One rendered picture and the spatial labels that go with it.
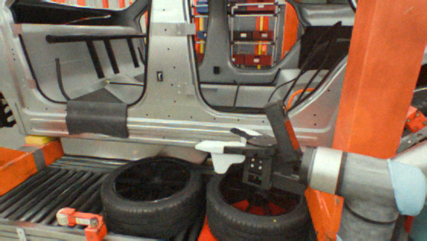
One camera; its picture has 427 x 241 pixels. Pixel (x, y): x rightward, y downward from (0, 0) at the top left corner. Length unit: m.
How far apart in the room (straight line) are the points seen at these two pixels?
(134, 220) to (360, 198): 1.30
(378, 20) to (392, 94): 0.23
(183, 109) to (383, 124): 1.02
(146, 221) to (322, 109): 1.16
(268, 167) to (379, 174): 0.17
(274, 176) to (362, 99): 0.53
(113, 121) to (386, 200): 1.52
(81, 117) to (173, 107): 0.63
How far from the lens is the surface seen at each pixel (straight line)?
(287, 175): 0.48
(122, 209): 1.57
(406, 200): 0.45
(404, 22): 0.94
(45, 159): 2.16
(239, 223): 1.42
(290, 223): 1.46
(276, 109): 0.44
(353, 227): 0.49
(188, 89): 1.45
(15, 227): 1.92
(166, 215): 1.56
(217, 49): 3.15
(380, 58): 0.92
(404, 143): 1.40
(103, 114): 1.77
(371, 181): 0.44
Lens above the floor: 1.44
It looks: 20 degrees down
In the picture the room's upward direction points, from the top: straight up
